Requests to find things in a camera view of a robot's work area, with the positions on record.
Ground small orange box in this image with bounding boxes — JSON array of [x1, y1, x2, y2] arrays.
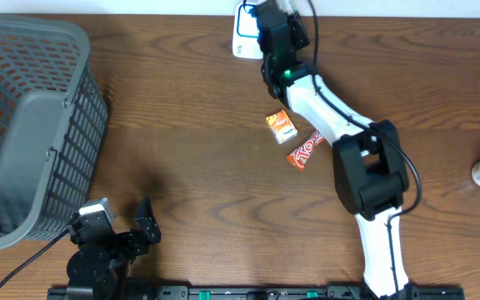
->
[[265, 109, 298, 144]]

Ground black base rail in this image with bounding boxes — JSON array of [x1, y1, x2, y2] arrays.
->
[[47, 283, 466, 300]]

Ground white green medicine box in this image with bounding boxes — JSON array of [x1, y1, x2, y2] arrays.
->
[[277, 0, 295, 15]]

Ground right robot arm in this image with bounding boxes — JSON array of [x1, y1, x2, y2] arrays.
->
[[250, 1, 418, 299]]

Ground orange chocolate bar wrapper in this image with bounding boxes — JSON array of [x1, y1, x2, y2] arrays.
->
[[286, 131, 325, 172]]

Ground grey plastic basket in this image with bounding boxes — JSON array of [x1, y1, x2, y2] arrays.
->
[[0, 14, 108, 249]]

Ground white barcode scanner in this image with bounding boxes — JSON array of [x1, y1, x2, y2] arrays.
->
[[232, 1, 263, 60]]

